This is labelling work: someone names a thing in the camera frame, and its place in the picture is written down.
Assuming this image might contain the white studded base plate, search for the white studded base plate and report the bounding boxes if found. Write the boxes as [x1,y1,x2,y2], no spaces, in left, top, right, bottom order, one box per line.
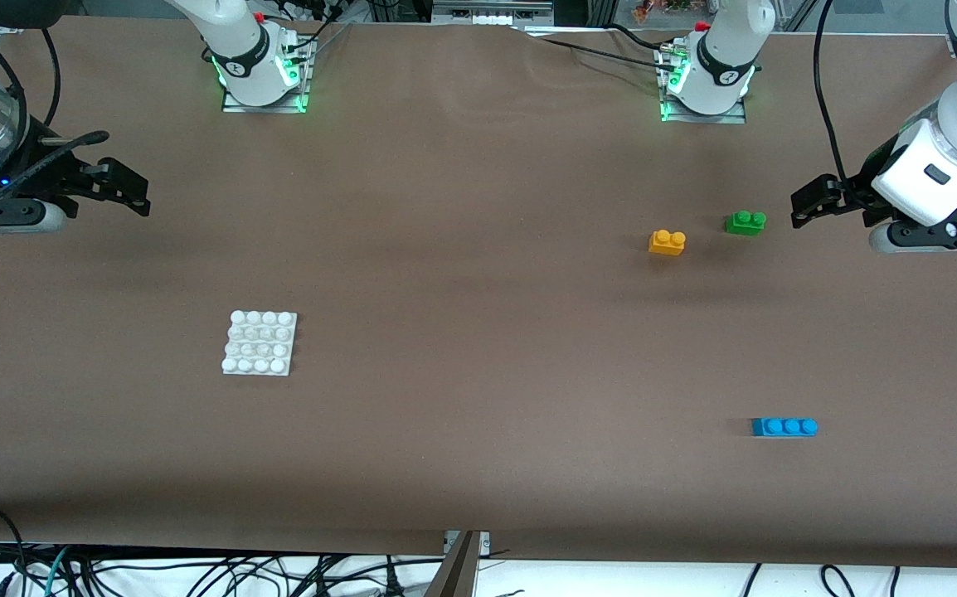
[221,310,299,377]

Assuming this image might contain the green two-stud block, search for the green two-stud block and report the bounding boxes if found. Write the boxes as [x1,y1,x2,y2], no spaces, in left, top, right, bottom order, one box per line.
[725,210,768,237]

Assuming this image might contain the blue three-stud block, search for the blue three-stud block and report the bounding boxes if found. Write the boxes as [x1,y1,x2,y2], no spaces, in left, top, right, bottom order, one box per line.
[751,417,819,439]

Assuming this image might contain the colourful background item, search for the colourful background item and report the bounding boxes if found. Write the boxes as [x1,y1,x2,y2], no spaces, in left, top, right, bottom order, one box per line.
[631,0,697,21]

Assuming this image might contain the grey box behind table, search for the grey box behind table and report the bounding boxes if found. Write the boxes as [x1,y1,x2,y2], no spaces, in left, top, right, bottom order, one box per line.
[430,0,559,27]

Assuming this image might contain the brown table cover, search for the brown table cover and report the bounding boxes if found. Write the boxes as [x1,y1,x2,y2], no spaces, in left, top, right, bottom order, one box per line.
[0,17,957,570]

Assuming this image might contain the aluminium profile beam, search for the aluminium profile beam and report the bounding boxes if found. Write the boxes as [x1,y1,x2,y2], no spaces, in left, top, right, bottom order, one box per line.
[424,531,483,597]

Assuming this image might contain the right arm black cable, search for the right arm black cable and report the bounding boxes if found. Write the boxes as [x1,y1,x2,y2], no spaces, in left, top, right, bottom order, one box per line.
[0,25,111,201]

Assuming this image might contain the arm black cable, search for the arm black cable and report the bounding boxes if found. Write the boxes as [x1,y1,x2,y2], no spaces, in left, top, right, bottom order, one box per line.
[0,25,111,201]
[812,0,851,185]

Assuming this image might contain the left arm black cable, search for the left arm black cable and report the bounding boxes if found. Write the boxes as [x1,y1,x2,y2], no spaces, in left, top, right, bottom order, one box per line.
[812,0,851,185]

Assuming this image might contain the black cable across table cover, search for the black cable across table cover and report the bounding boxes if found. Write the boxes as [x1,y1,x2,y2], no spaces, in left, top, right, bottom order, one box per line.
[518,23,680,69]

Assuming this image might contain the teal floor cable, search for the teal floor cable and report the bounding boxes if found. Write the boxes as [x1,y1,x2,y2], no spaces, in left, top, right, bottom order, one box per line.
[41,545,75,597]

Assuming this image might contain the small metal table bracket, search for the small metal table bracket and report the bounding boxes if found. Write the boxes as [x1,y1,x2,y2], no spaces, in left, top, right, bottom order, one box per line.
[443,530,493,555]

